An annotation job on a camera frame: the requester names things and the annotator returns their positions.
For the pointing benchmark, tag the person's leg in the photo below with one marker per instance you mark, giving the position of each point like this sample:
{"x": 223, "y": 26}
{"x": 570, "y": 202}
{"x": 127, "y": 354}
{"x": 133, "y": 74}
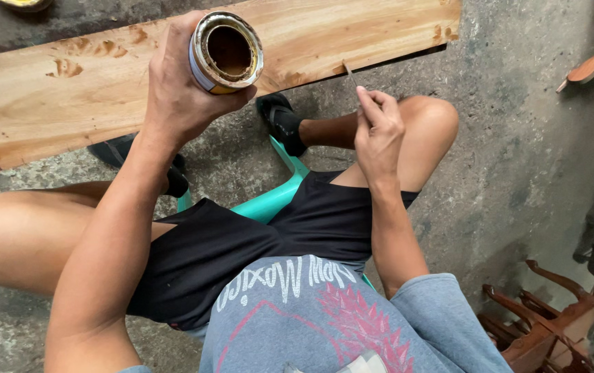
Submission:
{"x": 22, "y": 233}
{"x": 421, "y": 134}

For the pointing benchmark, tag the thin metal applicator stick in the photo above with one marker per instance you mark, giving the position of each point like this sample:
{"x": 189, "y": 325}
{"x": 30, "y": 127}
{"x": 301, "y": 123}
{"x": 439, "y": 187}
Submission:
{"x": 351, "y": 75}

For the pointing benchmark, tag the person's left leg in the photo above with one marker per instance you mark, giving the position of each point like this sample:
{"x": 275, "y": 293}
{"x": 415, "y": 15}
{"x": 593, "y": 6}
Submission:
{"x": 22, "y": 233}

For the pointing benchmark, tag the black shorts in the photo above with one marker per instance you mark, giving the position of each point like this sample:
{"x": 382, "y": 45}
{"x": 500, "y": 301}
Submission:
{"x": 234, "y": 243}

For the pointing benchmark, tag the white fabric piece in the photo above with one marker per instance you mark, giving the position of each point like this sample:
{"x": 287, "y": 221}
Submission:
{"x": 359, "y": 364}

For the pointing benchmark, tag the metal glue can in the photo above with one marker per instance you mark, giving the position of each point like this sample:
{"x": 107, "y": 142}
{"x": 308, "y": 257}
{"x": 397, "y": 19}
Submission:
{"x": 227, "y": 52}

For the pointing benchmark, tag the teal plastic stool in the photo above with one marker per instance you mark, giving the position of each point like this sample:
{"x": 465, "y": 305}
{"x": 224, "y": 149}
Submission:
{"x": 271, "y": 199}

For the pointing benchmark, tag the yellow round lid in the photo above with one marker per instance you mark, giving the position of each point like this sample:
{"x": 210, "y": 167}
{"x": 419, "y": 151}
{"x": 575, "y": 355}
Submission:
{"x": 22, "y": 4}

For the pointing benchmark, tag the carved brown wooden chair parts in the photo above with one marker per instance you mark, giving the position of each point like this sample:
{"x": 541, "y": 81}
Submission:
{"x": 540, "y": 326}

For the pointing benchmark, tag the black sandal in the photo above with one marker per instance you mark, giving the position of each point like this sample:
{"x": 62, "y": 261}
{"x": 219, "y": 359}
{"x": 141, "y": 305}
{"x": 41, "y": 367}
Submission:
{"x": 121, "y": 150}
{"x": 284, "y": 124}

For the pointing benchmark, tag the person's right hand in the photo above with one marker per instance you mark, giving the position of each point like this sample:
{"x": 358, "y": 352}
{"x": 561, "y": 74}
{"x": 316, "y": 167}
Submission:
{"x": 379, "y": 140}

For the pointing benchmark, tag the person's left hand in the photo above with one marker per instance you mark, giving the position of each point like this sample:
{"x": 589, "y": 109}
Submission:
{"x": 172, "y": 93}

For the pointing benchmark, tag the grey printed shirt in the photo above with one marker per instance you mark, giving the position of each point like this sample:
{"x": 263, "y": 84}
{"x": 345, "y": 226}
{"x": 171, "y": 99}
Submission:
{"x": 328, "y": 321}

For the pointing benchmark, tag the person's right leg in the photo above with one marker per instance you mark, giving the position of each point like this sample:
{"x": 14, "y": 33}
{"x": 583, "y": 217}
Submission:
{"x": 421, "y": 134}

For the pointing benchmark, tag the long wooden plank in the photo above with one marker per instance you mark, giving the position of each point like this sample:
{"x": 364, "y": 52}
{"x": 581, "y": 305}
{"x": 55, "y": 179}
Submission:
{"x": 69, "y": 98}

